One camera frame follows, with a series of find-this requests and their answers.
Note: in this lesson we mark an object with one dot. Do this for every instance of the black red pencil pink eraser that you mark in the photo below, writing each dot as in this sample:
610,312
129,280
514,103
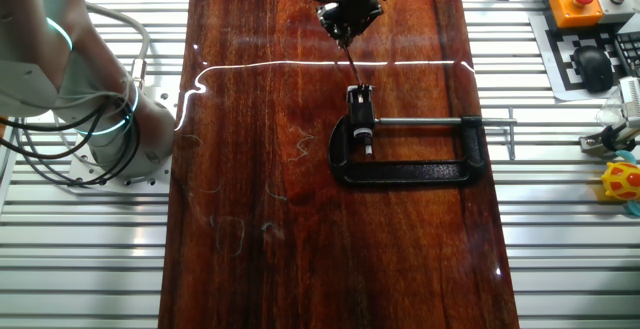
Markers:
353,66

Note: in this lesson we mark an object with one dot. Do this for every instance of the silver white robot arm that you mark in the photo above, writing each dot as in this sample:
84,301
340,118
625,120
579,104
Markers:
50,54

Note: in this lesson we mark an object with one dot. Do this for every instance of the black metal C-clamp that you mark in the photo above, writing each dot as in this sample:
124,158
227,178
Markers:
400,173

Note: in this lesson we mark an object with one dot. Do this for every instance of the black white marker sheet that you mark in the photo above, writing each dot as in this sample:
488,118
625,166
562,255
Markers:
555,69

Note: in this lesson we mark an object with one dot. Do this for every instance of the orange emergency stop box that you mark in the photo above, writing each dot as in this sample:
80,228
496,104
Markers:
575,11

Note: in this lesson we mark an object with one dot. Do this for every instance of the glossy wood grain mat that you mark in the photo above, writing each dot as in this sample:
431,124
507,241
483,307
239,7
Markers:
300,249

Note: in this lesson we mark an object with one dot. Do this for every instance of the black computer mouse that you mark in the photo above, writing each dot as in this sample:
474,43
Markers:
593,69

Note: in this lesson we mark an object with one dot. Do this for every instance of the grey box red emergency button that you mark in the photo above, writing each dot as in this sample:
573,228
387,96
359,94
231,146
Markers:
617,6

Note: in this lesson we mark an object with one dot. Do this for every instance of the black keyboard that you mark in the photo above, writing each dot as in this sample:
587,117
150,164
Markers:
630,51

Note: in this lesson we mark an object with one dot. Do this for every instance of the yellow orange toy turtle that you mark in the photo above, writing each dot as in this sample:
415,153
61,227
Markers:
622,181

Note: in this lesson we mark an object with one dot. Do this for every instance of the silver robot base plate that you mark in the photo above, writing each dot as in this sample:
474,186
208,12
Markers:
160,99

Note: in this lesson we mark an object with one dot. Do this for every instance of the silver depth camera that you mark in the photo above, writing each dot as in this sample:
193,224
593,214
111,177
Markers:
631,101

